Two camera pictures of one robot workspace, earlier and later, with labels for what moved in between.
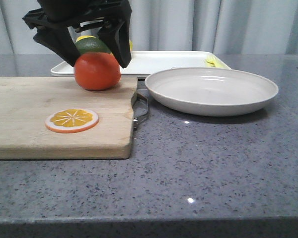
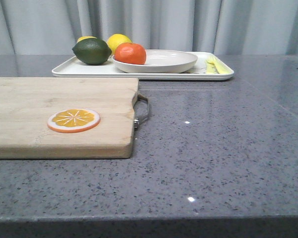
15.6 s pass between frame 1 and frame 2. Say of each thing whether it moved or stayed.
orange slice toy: stayed
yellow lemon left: stayed
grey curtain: stayed
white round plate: moved
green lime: stayed
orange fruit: moved
